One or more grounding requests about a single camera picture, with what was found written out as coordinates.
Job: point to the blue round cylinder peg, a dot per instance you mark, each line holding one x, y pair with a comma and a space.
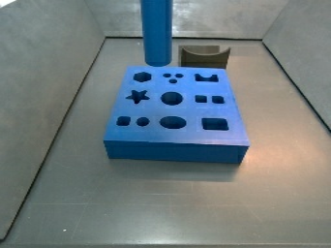
156, 15

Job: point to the blue shape-sorting block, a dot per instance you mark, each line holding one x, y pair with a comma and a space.
175, 114

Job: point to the dark curved block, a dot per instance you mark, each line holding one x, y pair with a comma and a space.
203, 57

